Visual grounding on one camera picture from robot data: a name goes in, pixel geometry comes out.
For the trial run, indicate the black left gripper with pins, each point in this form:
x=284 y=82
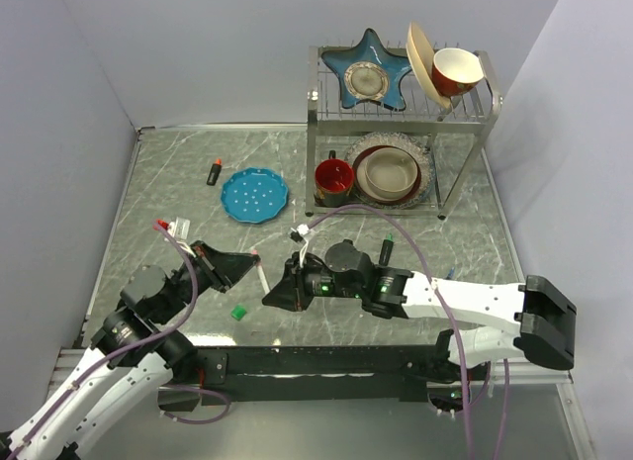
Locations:
x=231 y=264

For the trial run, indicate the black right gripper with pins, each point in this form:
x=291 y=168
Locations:
x=292 y=292

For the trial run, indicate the white pink-tipped marker pen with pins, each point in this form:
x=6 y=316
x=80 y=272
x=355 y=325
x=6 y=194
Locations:
x=262 y=277

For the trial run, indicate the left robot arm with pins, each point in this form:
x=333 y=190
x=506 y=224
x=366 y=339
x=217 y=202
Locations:
x=137 y=349

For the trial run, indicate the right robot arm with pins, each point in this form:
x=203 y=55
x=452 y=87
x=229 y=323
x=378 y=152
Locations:
x=532 y=319

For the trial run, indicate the green highlighter cap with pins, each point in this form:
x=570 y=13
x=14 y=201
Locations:
x=238 y=313

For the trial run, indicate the blue polka dot plate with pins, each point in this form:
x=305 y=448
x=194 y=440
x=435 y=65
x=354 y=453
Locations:
x=254 y=195

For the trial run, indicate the black orange-tipped highlighter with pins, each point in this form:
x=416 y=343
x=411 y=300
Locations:
x=214 y=173

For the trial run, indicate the black green-tipped highlighter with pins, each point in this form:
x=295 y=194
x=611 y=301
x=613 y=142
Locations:
x=386 y=250

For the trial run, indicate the dark floral red mug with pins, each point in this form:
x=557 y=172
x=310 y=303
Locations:
x=334 y=179

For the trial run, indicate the dark red plate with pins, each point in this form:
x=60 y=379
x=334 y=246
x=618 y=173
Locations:
x=413 y=193

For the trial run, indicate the beige bowl on lower shelf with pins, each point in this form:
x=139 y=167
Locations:
x=387 y=175

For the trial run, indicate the patterned glass plate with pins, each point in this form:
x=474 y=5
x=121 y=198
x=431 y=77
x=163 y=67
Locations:
x=392 y=169

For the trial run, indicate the stainless steel dish rack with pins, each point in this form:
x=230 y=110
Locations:
x=454 y=138

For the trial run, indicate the blue star-shaped dish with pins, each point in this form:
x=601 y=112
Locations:
x=369 y=73

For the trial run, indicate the cream plate on rack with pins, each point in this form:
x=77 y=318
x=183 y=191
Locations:
x=420 y=54

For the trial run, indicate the red and white bowl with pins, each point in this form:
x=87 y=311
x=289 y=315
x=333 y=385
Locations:
x=455 y=71

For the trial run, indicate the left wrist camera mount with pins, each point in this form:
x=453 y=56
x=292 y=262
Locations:
x=178 y=228

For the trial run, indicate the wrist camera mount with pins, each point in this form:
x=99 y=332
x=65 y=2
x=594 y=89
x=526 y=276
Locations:
x=178 y=228
x=302 y=234

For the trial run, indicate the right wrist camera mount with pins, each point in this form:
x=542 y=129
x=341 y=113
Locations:
x=302 y=234

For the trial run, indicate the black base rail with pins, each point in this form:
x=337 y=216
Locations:
x=305 y=373

